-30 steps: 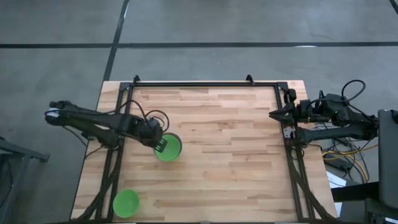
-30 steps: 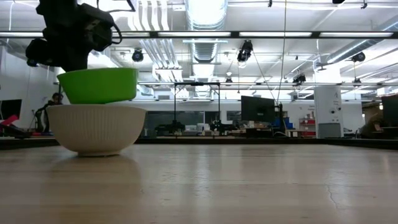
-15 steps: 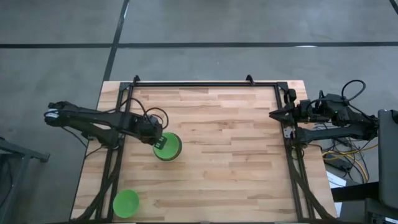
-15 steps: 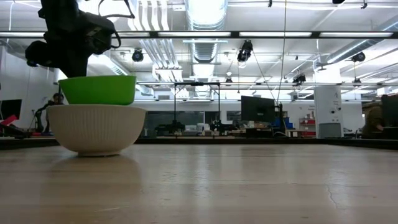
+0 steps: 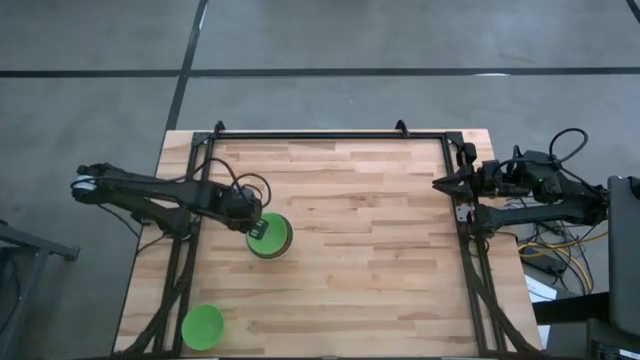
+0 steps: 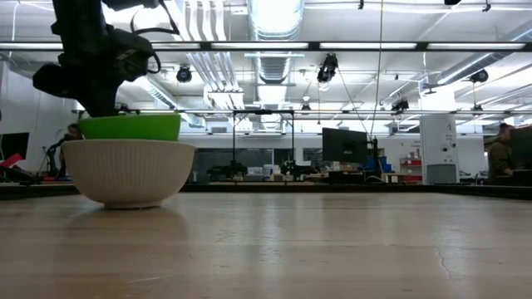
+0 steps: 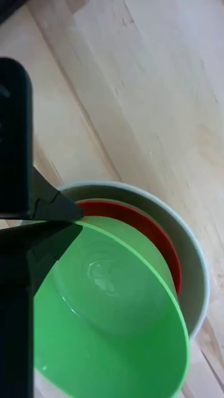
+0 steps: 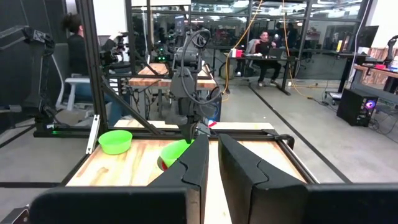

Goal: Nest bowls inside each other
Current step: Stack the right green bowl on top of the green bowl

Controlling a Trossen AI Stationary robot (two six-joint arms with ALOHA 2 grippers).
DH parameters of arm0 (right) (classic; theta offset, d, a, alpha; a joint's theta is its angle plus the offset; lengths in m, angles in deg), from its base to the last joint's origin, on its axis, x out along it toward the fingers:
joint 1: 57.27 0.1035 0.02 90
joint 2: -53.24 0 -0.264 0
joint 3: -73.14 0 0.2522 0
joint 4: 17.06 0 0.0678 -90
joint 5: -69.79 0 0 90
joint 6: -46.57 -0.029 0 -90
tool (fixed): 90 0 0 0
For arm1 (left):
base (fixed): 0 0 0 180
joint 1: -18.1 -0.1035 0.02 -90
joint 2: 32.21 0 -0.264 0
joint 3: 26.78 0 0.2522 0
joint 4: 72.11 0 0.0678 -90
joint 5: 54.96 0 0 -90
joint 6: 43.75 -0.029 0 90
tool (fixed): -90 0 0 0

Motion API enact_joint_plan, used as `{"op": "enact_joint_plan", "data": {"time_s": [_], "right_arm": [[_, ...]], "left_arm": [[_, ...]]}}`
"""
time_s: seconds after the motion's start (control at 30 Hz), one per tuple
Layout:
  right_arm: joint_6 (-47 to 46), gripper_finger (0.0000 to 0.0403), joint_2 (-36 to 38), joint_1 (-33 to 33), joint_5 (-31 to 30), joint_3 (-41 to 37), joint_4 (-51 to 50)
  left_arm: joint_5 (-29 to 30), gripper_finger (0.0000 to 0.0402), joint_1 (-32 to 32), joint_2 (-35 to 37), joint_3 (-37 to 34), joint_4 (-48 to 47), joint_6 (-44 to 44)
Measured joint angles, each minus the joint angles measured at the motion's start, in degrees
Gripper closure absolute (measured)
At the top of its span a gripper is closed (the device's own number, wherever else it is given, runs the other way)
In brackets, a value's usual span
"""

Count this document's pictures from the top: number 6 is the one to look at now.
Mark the white ribbed bowl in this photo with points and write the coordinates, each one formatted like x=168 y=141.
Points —
x=129 y=174

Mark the black computer monitor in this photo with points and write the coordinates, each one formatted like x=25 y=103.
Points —
x=523 y=147
x=345 y=145

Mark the thin black stand frame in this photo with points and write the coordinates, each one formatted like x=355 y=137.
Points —
x=264 y=111

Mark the white pillar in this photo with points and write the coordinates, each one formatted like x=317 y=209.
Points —
x=438 y=141

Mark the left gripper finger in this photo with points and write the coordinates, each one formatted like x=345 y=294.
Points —
x=109 y=107
x=91 y=107

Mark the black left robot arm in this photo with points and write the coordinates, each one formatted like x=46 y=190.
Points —
x=79 y=14

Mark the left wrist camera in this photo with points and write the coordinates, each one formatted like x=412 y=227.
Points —
x=135 y=58

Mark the red flat object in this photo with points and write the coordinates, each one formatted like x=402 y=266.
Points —
x=11 y=161

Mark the black ceiling spotlight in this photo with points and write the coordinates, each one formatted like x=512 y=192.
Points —
x=400 y=105
x=328 y=68
x=184 y=74
x=480 y=76

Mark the black aluminium rig frame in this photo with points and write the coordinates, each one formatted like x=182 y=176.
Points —
x=291 y=188

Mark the person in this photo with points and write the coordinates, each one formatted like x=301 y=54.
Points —
x=74 y=130
x=500 y=158

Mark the black wall screen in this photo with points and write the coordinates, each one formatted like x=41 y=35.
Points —
x=14 y=143

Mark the blue storage bins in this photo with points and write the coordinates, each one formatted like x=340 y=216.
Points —
x=384 y=166

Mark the green plastic bowl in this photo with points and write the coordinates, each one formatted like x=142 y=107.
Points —
x=137 y=126

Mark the small black robot arm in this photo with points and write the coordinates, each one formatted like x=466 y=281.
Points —
x=293 y=168

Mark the black bar with light strips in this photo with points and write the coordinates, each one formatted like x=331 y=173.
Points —
x=314 y=46

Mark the red shelf rack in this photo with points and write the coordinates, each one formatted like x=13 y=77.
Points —
x=411 y=164

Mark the silver ventilation duct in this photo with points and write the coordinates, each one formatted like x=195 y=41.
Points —
x=274 y=21

